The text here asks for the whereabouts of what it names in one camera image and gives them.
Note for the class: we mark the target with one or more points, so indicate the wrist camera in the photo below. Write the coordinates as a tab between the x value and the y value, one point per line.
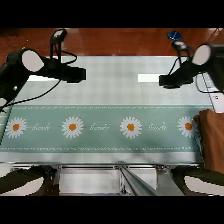
58	34
181	45

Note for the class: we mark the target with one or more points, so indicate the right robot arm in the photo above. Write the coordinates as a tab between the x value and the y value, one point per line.
213	58

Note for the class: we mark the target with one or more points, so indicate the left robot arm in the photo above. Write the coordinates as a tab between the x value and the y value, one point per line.
16	68

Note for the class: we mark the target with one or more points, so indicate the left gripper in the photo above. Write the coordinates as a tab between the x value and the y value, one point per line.
74	74

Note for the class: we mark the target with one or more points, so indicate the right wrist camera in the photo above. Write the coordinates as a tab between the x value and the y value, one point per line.
181	45

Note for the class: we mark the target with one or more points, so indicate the brown garment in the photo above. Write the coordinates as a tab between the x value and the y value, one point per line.
213	140

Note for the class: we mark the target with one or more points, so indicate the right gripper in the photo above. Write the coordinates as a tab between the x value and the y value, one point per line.
175	80

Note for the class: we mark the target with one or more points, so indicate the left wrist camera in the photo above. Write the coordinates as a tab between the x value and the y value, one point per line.
58	34

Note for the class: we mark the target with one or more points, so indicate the silver frame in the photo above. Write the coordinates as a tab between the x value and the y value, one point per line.
140	183

